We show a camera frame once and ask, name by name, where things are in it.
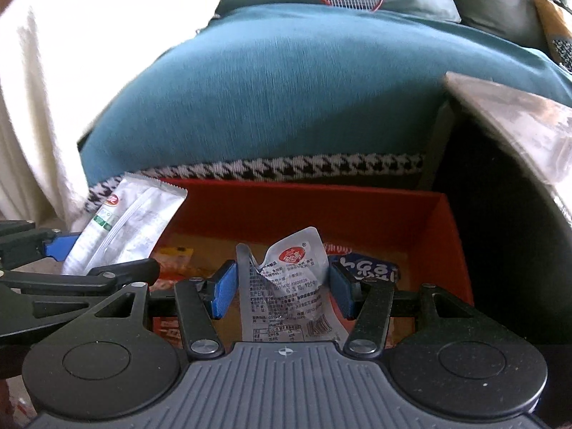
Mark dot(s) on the red snack packet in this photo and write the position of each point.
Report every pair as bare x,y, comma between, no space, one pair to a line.
167,330

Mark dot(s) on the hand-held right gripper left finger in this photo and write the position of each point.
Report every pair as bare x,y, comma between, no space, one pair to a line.
225,288

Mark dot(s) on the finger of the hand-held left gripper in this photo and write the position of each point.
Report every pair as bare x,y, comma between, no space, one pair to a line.
62,246
111,275

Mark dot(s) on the orange yellow snack packet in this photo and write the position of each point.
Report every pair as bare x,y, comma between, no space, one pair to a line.
174,259

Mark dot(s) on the silver snack packet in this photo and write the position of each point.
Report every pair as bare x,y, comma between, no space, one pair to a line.
286,290

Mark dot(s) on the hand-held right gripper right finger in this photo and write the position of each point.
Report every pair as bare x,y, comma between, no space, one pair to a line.
340,292

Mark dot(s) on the white blanket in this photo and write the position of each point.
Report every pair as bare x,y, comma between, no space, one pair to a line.
67,76

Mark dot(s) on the yellow patterned cushion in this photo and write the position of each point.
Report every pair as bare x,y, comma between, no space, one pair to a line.
556,31

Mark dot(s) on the grey sofa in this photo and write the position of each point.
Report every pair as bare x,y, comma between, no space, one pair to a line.
496,0

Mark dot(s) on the red cardboard box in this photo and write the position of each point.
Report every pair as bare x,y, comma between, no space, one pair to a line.
290,210

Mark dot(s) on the dark table with marble top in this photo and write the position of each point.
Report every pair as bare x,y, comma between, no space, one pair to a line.
500,241

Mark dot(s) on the teal blanket with houndstooth trim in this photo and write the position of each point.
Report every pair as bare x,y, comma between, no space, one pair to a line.
290,94

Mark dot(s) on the blue white snack packet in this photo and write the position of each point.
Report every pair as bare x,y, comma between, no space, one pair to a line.
375,270

